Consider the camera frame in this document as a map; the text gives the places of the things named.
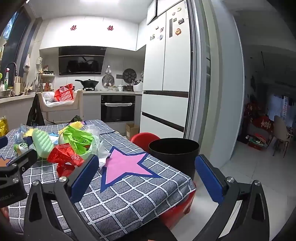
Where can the green plastic bag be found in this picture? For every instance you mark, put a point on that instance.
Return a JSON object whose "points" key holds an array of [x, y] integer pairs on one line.
{"points": [[79, 142]]}

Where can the red plastic stool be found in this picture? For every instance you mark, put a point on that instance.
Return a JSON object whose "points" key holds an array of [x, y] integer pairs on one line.
{"points": [[178, 208]]}

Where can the black range hood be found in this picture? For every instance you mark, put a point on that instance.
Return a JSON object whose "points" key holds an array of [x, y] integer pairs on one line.
{"points": [[81, 62]]}

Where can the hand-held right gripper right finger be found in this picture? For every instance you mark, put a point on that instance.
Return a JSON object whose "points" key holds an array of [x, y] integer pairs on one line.
{"points": [[209, 178]]}

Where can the black trash bin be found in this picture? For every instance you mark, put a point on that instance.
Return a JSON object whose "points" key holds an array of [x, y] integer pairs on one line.
{"points": [[173, 160]]}

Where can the red dotted paper wrapper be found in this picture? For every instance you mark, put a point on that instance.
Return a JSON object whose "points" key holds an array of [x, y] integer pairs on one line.
{"points": [[62, 155]]}

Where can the black hanging bag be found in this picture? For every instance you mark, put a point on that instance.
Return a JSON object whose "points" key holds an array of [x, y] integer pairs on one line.
{"points": [[35, 113]]}

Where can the cream plastic cart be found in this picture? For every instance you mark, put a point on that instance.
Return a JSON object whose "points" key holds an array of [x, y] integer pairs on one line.
{"points": [[62, 111]]}

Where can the dark green cloth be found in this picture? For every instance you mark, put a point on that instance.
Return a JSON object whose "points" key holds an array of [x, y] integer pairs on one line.
{"points": [[75, 118]]}

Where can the white tissue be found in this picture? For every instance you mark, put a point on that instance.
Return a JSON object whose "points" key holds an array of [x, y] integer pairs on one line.
{"points": [[104, 163]]}

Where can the pile of red decorations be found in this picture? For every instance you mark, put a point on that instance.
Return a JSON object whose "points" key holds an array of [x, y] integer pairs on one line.
{"points": [[259, 125]]}

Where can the white mug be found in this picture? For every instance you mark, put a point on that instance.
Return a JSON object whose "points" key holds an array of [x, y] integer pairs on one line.
{"points": [[120, 88]]}

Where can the beige chair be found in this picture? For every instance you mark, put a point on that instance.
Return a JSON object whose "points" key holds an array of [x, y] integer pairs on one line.
{"points": [[279, 132]]}

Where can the spice rack with bottles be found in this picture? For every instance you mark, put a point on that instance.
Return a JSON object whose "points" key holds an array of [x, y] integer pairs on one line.
{"points": [[47, 81]]}

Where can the white rice cooker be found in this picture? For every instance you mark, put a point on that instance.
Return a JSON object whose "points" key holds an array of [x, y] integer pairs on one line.
{"points": [[138, 87]]}

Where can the gas stove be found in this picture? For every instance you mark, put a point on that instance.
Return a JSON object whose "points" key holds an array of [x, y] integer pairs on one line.
{"points": [[89, 89]]}

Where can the kitchen counter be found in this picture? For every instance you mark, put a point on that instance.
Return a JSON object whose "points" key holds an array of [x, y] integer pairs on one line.
{"points": [[108, 92]]}

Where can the white refrigerator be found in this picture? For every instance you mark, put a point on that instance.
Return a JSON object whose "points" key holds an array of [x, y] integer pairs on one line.
{"points": [[161, 69]]}

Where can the light green ridged foam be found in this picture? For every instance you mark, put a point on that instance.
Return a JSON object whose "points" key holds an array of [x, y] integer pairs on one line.
{"points": [[42, 143]]}

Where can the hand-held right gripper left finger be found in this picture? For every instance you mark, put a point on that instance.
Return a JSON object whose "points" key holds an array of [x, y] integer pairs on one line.
{"points": [[84, 176]]}

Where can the gold foil bag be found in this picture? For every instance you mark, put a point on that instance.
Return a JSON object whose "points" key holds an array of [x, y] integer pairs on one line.
{"points": [[3, 126]]}

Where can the red paper cabinet decoration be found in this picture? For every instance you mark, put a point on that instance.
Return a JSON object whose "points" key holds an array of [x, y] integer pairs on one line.
{"points": [[73, 27], [110, 27]]}

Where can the round dark wall rack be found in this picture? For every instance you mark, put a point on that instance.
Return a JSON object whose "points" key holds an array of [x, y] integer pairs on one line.
{"points": [[129, 75]]}

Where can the black kitchen faucet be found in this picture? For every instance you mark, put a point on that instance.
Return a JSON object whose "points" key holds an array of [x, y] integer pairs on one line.
{"points": [[12, 66]]}

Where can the kitchen window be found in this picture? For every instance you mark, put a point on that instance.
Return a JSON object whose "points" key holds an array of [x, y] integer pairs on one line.
{"points": [[11, 37]]}

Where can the grey checkered star tablecloth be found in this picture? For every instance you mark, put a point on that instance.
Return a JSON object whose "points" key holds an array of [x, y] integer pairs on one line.
{"points": [[129, 194]]}

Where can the grey sliding door frame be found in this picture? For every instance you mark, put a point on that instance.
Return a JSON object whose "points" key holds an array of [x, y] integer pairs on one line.
{"points": [[222, 81]]}

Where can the built-in black oven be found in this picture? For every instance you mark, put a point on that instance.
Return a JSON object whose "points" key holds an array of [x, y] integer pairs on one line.
{"points": [[118, 109]]}

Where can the black cooking pot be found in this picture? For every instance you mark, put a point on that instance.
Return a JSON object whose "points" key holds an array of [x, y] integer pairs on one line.
{"points": [[128, 88]]}

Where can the round metal lid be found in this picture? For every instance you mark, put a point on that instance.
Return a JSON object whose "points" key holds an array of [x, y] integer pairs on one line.
{"points": [[108, 80]]}

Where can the cluster of fridge magnets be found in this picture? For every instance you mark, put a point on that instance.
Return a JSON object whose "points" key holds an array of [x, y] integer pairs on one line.
{"points": [[177, 31]]}

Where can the small green bottle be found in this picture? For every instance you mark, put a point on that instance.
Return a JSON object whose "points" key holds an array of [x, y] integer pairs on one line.
{"points": [[20, 147]]}

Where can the red plastic basket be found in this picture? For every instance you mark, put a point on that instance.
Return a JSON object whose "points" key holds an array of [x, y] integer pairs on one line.
{"points": [[64, 93]]}

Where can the yellow sponge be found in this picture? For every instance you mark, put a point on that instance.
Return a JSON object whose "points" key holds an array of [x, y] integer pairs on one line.
{"points": [[29, 133]]}

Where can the hanging white plastic bag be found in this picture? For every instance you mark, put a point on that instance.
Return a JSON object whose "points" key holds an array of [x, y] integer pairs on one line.
{"points": [[26, 62]]}

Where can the cardboard box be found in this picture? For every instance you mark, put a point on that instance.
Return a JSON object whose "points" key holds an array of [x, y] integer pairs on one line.
{"points": [[131, 132]]}

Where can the green spray bottle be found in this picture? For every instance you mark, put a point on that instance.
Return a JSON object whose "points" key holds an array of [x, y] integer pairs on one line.
{"points": [[6, 81]]}

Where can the black wok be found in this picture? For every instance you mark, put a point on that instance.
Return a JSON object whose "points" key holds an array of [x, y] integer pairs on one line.
{"points": [[89, 83]]}

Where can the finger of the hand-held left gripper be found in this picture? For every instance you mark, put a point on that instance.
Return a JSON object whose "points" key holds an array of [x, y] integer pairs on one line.
{"points": [[23, 160], [3, 141]]}

